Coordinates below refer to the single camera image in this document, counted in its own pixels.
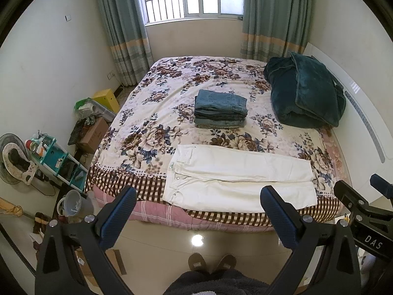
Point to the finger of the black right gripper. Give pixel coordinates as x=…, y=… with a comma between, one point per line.
x=382, y=186

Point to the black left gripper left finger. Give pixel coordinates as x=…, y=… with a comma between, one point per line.
x=58, y=270

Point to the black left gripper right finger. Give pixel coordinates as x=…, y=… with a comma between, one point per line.
x=337, y=271

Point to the white pants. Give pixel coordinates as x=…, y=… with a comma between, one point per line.
x=208, y=178

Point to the white bed headboard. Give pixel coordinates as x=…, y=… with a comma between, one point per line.
x=363, y=136

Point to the grey plastic bucket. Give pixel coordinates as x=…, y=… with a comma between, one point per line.
x=74, y=206

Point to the pink plaid mattress sheet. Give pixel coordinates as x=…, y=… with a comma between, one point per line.
x=150, y=208

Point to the right brown slipper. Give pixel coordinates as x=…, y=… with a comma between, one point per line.
x=227, y=262

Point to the brown slipper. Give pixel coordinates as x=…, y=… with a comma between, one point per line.
x=227, y=262
x=196, y=263

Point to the standing fan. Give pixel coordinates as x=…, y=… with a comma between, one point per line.
x=16, y=166

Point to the dark green folded blanket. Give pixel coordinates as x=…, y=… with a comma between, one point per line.
x=304, y=93

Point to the teal shelf rack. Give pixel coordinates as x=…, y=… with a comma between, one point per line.
x=59, y=162

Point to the left brown slipper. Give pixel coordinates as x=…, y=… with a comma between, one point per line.
x=196, y=263

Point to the brown cardboard box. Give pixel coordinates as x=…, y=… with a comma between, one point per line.
x=91, y=140

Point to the clear plastic storage bin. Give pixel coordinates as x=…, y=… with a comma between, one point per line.
x=87, y=107

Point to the yellow box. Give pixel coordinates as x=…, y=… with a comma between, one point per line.
x=107, y=98

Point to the stack of folded jeans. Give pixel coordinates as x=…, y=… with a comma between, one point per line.
x=214, y=110

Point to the right teal curtain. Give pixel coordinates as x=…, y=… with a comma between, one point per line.
x=274, y=28

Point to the teal curtain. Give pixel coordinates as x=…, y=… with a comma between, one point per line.
x=128, y=40
x=274, y=28

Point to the left teal curtain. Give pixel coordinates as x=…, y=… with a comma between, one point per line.
x=128, y=40

